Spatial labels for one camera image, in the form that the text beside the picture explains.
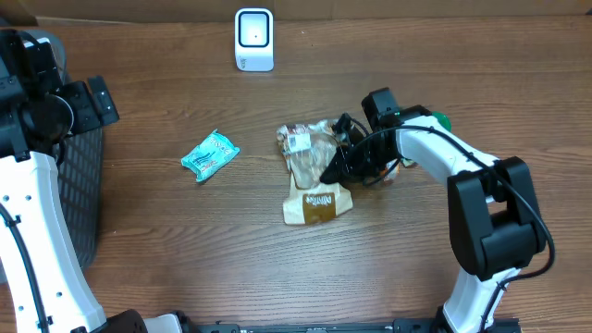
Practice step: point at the white barcode scanner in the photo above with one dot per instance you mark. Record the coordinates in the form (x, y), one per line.
(254, 39)

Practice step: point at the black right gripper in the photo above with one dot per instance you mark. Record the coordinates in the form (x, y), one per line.
(361, 174)

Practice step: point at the light teal pack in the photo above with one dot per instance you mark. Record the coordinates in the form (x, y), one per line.
(213, 153)

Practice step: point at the orange tissue pack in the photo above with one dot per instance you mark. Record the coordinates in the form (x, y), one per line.
(392, 169)

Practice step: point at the green lid jar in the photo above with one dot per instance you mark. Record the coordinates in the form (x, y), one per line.
(439, 122)

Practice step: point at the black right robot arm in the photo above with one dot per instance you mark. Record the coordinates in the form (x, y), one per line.
(496, 230)

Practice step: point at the beige food pouch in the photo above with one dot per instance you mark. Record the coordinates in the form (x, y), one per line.
(308, 150)

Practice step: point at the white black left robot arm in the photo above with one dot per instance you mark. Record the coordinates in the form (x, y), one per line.
(48, 289)

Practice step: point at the grey plastic mesh basket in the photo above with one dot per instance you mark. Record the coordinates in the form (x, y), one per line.
(81, 194)

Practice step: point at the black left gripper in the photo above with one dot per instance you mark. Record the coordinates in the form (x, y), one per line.
(92, 117)

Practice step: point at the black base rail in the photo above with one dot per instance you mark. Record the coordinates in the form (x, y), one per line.
(324, 328)

